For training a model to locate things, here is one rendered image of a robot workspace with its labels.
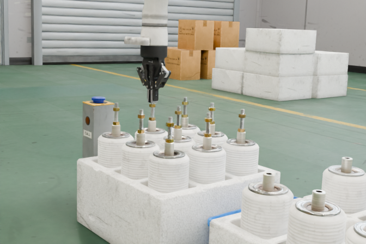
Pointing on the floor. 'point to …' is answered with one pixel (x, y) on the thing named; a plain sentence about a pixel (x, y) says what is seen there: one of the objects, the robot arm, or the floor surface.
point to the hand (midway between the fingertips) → (152, 96)
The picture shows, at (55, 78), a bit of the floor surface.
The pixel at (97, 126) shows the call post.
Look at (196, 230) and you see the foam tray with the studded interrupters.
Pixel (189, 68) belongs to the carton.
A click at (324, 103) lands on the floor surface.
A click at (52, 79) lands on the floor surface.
